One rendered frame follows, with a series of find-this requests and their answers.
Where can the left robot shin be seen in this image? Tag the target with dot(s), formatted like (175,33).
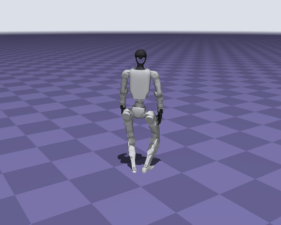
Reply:
(132,154)

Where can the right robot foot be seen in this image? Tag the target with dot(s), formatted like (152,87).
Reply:
(144,169)

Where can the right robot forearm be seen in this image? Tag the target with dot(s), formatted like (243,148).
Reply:
(159,102)

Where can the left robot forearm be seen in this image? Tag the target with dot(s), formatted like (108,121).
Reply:
(122,99)

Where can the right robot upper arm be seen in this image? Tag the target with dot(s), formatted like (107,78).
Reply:
(157,83)

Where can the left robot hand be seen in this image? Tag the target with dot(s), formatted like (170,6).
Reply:
(122,108)

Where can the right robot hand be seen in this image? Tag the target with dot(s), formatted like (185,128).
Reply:
(159,116)

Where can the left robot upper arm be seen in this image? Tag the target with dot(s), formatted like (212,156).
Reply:
(124,80)

